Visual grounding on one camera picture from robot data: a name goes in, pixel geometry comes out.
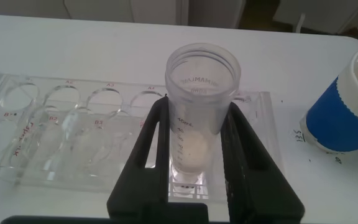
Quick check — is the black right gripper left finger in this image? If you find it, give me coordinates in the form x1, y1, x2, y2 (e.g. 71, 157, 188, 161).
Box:
106, 95, 170, 219

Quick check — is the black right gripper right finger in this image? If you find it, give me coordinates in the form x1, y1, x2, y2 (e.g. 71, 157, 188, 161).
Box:
221, 101, 306, 223

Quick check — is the test tube with yellowish liquid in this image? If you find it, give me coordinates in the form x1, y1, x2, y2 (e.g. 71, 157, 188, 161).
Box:
165, 42, 242, 184

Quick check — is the clear acrylic test tube rack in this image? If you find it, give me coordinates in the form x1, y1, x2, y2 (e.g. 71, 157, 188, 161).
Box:
0, 73, 284, 205

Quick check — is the blue and white paper cup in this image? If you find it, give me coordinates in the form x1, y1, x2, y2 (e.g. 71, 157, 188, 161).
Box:
300, 45, 358, 154

